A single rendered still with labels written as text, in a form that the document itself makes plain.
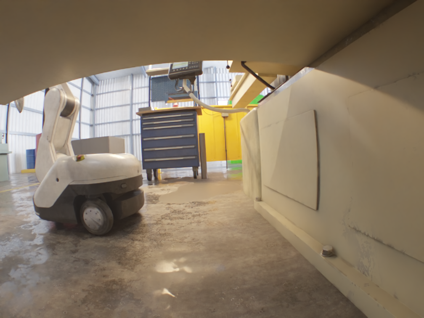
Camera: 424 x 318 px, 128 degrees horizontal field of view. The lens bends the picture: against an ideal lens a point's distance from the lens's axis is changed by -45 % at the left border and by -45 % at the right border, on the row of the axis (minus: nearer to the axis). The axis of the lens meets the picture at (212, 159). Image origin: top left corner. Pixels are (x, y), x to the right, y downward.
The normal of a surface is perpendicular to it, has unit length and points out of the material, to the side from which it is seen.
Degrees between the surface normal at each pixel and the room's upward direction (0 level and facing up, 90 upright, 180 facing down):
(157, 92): 90
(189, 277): 0
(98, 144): 90
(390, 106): 90
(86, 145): 90
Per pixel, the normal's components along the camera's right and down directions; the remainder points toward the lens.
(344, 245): -1.00, 0.06
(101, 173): 0.77, -0.01
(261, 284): -0.06, -1.00
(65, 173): 0.07, 0.03
